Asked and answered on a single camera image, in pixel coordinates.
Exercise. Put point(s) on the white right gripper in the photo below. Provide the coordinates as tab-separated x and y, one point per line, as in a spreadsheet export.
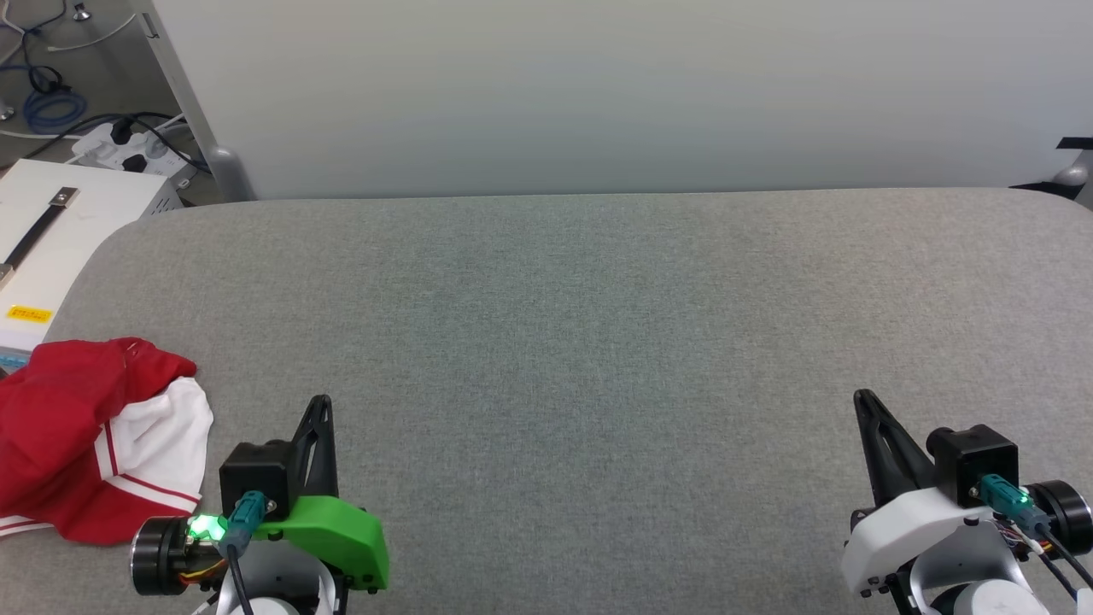
905	530

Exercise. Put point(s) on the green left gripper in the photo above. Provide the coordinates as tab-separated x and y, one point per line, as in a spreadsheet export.
341	534

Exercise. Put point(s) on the red and white basketball jersey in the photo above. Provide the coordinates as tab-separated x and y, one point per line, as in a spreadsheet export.
60	427

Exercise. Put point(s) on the grey partition foot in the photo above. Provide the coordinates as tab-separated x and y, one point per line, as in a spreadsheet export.
229	175
1072	175

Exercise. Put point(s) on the white power strip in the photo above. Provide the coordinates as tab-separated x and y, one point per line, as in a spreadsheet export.
98	149

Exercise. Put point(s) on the white partition panel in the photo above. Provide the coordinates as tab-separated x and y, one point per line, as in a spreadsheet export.
598	85

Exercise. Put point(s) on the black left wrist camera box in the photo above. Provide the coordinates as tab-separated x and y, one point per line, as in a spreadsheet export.
256	470

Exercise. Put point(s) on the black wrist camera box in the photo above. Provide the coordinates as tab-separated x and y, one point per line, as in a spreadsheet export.
256	470
973	457

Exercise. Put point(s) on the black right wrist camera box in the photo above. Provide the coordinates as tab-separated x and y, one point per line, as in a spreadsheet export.
973	457

